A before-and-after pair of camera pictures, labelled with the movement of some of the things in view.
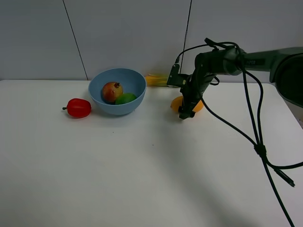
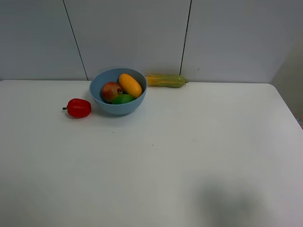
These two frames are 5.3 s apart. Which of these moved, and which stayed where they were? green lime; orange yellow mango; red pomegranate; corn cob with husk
Moved: orange yellow mango
Stayed: green lime; corn cob with husk; red pomegranate
